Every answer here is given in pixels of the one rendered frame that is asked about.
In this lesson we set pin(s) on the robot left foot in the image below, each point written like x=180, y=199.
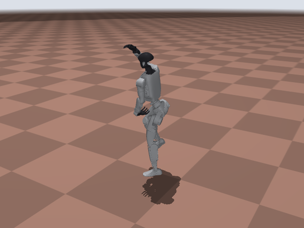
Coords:
x=150, y=173

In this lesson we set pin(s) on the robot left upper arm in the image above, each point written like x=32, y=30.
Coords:
x=141, y=83

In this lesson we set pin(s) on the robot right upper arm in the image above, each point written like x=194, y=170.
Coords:
x=152, y=65

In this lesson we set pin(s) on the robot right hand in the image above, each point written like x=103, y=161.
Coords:
x=133, y=48

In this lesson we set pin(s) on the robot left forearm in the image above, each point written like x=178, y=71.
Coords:
x=138, y=107

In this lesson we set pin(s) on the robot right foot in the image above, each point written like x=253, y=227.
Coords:
x=160, y=142

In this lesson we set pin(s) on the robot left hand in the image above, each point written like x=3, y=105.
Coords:
x=143, y=112

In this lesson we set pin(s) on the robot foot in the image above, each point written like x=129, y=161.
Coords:
x=160, y=142
x=150, y=173

